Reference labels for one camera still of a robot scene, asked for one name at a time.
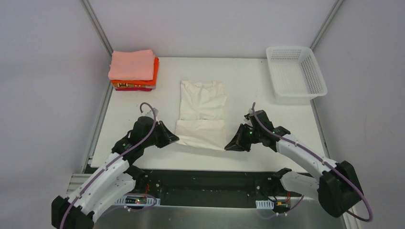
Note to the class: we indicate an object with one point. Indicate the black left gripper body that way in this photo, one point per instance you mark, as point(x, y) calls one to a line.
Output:
point(162, 133)

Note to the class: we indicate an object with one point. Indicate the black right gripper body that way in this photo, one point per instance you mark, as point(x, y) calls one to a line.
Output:
point(246, 137)

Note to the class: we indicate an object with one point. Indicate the cream white t shirt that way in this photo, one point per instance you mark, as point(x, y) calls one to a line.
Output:
point(201, 121)

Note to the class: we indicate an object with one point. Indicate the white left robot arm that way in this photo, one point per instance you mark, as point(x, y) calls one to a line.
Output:
point(117, 176)

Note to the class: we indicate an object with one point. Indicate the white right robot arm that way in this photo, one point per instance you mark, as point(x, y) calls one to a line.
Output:
point(334, 185)

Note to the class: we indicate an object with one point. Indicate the magenta folded t shirt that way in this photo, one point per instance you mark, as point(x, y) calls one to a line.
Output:
point(134, 89)

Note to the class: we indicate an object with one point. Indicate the brown patterned folded t shirt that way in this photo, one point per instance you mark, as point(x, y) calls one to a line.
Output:
point(131, 85)

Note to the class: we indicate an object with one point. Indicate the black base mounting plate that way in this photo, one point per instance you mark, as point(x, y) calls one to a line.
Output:
point(215, 189)

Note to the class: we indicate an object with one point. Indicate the pink folded t shirt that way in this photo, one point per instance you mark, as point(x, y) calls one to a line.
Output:
point(132, 66)

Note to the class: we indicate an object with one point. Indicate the white plastic basket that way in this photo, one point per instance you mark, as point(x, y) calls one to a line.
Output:
point(295, 75)

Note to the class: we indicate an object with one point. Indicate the right white cable duct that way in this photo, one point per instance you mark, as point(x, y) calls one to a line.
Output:
point(264, 204)

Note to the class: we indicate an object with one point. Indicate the white cable duct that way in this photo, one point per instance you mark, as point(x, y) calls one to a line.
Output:
point(137, 201)
point(264, 204)

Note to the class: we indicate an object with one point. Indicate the left white cable duct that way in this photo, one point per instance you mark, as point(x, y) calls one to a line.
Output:
point(137, 201)

